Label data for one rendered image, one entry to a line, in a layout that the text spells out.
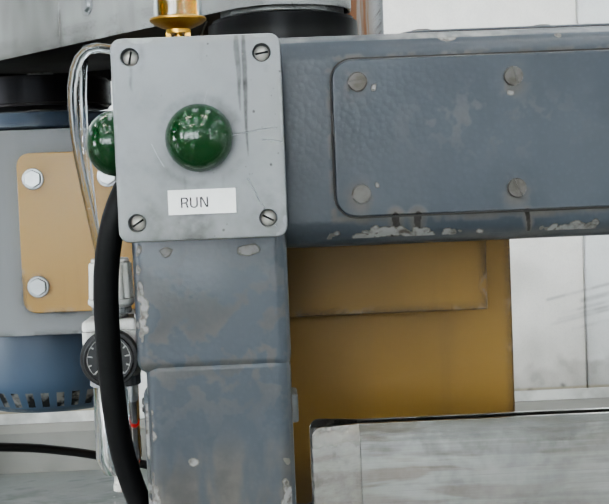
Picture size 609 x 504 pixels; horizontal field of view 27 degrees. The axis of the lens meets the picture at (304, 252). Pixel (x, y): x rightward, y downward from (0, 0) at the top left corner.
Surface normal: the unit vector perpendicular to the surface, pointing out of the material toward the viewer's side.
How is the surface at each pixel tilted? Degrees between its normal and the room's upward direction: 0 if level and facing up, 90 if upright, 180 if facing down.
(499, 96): 90
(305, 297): 90
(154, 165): 90
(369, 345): 90
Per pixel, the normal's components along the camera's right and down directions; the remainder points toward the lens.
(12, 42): -0.76, 0.07
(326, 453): 0.29, 0.04
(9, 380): -0.27, 0.08
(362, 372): 0.03, 0.05
